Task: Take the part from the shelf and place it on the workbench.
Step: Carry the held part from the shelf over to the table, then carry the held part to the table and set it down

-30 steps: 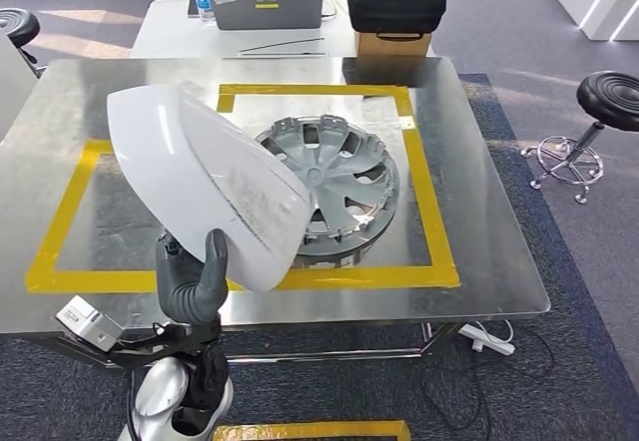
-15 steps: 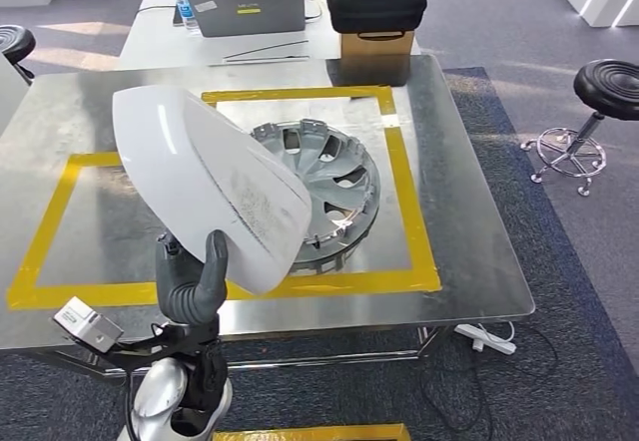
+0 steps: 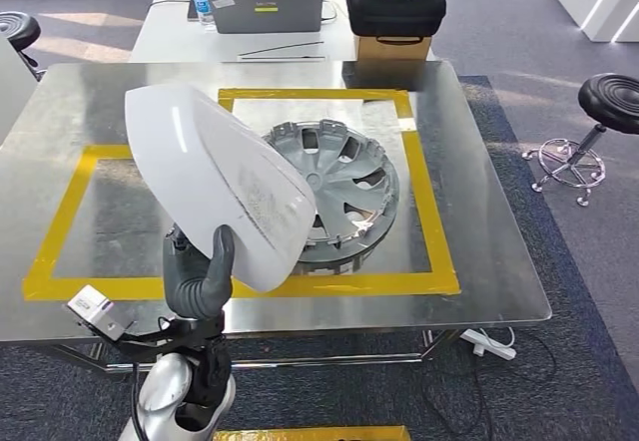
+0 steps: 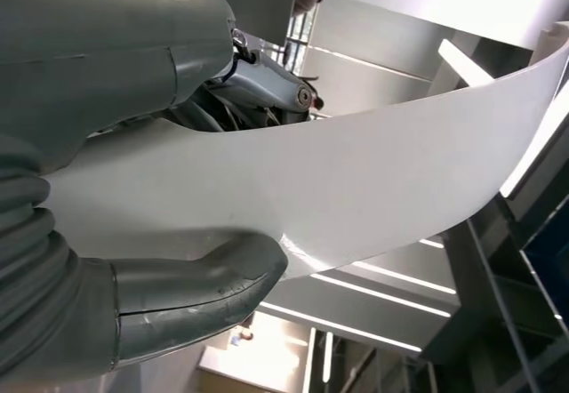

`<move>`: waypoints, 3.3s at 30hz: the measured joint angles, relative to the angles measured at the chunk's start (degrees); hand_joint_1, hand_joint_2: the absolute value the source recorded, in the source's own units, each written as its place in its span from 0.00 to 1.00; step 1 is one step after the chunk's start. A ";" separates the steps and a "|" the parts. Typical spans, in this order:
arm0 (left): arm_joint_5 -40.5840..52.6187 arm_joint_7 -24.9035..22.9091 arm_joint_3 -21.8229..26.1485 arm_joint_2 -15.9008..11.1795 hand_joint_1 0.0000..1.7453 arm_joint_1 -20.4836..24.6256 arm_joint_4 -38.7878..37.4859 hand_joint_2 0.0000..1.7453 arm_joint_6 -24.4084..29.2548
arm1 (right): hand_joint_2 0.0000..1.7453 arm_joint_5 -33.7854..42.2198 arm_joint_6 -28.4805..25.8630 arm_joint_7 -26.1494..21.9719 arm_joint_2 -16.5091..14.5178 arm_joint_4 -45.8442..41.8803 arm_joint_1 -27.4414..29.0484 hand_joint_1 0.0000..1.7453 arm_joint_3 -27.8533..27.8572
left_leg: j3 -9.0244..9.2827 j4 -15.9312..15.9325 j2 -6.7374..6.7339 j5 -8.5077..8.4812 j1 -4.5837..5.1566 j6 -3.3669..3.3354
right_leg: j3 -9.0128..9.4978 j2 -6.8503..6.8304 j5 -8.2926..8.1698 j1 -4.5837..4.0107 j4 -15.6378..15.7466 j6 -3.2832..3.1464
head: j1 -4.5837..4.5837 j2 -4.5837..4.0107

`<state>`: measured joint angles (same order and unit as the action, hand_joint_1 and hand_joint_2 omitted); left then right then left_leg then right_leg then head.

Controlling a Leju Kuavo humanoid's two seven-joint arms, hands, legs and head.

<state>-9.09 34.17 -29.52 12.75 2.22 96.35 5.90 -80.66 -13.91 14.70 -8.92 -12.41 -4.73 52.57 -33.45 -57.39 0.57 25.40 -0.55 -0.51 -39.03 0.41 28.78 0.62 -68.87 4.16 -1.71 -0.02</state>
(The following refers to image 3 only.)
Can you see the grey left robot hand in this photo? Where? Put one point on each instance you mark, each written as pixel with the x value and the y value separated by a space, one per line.
pixel 199 289

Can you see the white curved plastic part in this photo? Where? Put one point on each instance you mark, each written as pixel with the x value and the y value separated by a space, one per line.
pixel 199 160

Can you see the stainless steel workbench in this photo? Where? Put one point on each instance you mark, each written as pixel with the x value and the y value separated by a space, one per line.
pixel 474 226

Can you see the silver wheel hubcap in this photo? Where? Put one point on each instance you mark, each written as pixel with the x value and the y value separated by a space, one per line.
pixel 350 180

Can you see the white desk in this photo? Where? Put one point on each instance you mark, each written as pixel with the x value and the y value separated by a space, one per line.
pixel 165 38

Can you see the thin black rod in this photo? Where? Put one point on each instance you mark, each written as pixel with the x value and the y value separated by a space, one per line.
pixel 282 48

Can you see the grey laptop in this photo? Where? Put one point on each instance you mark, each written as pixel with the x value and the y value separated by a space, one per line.
pixel 264 8

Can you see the white partition panel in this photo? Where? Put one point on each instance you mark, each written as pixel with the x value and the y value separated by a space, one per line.
pixel 12 88

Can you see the brown cardboard box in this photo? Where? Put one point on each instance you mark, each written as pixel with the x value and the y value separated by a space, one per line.
pixel 392 48

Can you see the black stool chrome base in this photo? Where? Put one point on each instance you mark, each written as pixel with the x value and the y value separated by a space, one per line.
pixel 20 28
pixel 611 97

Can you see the black carrying case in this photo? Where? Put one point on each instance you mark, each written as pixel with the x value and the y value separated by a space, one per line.
pixel 394 11

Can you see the white power strip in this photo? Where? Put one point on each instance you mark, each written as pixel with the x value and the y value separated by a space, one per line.
pixel 492 347

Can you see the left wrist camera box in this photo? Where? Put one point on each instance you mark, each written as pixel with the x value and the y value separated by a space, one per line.
pixel 97 309

